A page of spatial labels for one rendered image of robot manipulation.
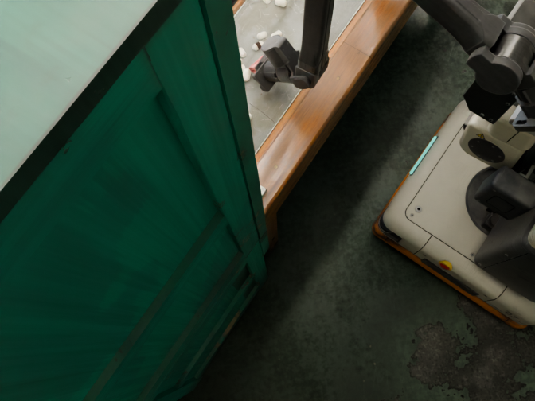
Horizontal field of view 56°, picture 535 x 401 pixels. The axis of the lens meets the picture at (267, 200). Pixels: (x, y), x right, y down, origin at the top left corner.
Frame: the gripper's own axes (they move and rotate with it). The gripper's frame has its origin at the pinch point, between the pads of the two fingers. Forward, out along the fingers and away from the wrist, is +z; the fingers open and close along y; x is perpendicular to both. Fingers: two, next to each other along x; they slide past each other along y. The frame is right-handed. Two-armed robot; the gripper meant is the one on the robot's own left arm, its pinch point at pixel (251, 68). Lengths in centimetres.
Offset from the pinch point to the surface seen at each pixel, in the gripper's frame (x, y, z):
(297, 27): 3.3, -19.6, -0.4
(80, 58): -58, 49, -89
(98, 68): -57, 49, -90
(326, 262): 88, 22, 15
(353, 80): 16.7, -12.6, -19.6
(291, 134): 13.3, 10.2, -15.5
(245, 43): -3.0, -6.9, 7.0
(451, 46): 84, -92, 20
